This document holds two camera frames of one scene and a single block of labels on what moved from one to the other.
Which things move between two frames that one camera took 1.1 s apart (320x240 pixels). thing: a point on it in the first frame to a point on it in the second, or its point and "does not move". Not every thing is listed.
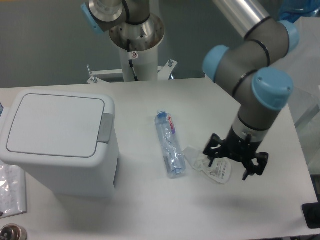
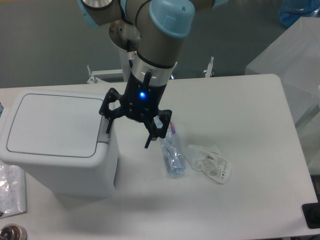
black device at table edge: x=311 y=213 does not move
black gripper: x=240 y=147 to x=140 y=102
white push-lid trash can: x=65 y=141 does not move
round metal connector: x=12 y=231 does not move
